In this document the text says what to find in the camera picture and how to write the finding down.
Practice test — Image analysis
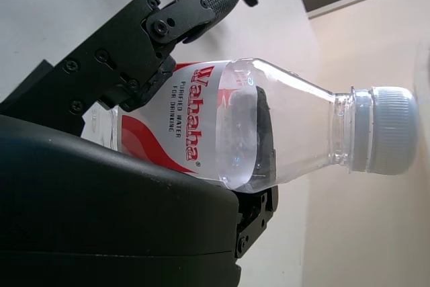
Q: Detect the clear water bottle red label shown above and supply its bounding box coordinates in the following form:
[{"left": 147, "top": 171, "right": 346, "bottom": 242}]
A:
[{"left": 80, "top": 57, "right": 421, "bottom": 194}]

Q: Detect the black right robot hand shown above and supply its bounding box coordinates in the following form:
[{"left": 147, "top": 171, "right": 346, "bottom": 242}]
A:
[{"left": 0, "top": 0, "right": 280, "bottom": 287}]

